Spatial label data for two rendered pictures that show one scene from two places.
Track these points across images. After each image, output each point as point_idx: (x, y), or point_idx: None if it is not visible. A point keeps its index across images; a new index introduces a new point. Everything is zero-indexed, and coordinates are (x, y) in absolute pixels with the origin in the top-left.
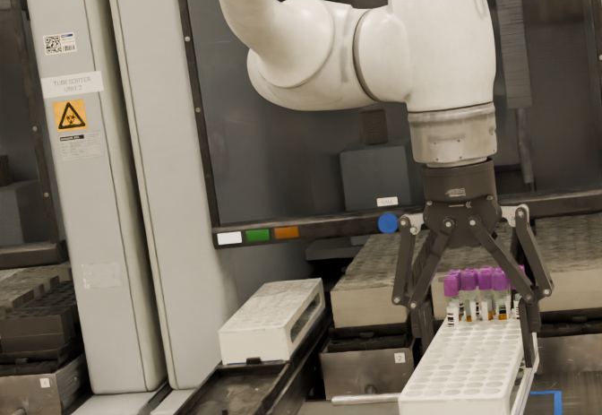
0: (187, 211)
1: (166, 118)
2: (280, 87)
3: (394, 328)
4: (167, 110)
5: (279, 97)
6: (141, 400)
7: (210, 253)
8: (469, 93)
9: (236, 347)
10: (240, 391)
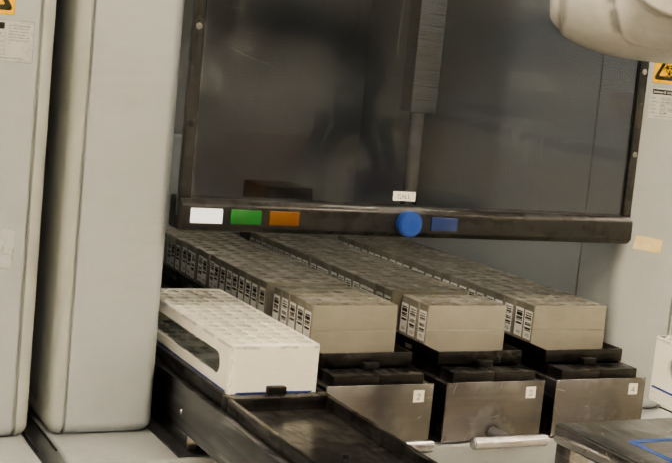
0: (140, 168)
1: (140, 28)
2: (667, 16)
3: (398, 358)
4: (145, 16)
5: (626, 29)
6: (20, 447)
7: (159, 234)
8: None
9: (254, 370)
10: (307, 431)
